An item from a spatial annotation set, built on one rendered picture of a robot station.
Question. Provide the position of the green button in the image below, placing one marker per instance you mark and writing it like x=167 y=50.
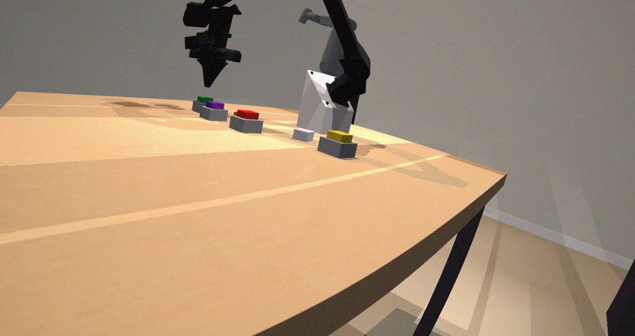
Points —
x=201 y=101

